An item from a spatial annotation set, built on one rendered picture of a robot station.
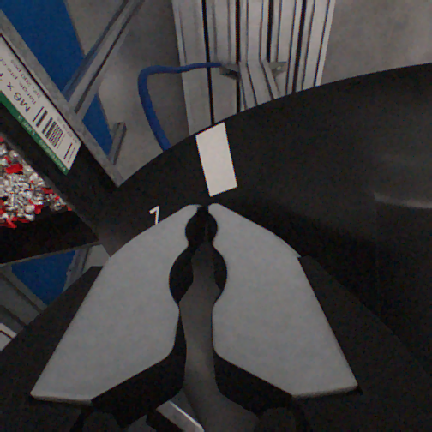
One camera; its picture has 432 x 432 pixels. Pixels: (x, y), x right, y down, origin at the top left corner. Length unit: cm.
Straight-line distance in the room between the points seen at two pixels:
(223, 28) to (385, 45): 55
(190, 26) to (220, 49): 11
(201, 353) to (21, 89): 22
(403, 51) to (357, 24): 20
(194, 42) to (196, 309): 91
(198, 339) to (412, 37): 121
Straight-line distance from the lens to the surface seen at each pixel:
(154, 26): 110
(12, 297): 61
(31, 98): 27
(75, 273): 81
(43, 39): 85
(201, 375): 20
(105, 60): 60
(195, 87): 108
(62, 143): 28
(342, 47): 119
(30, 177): 31
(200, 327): 18
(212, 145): 15
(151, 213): 18
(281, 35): 104
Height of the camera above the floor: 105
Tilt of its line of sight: 41 degrees down
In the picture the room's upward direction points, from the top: 178 degrees clockwise
